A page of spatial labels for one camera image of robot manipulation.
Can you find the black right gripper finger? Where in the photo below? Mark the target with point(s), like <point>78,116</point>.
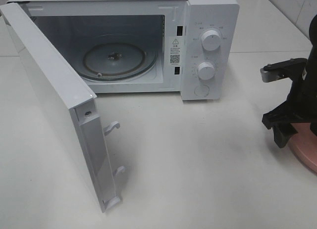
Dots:
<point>282,134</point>

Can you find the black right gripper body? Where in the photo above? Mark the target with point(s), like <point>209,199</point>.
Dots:
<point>300,105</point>

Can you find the pink round plate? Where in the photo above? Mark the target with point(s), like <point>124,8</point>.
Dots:
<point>304,145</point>

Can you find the round white door button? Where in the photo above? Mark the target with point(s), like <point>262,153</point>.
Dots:
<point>202,90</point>

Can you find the white microwave door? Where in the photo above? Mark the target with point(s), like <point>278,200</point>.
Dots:
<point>68,103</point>

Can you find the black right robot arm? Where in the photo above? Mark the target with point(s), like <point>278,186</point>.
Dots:
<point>311,66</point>

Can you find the lower white microwave knob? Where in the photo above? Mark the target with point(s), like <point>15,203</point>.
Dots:
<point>206,71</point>

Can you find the white microwave knob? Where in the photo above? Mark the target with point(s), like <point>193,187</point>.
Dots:
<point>211,39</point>
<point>206,71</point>

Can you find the upper white microwave knob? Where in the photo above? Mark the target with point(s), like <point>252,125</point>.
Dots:
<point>211,39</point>

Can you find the white microwave oven body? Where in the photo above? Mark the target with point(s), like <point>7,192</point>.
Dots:
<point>172,28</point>

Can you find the glass microwave turntable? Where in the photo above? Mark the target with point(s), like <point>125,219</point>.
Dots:
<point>116,61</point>

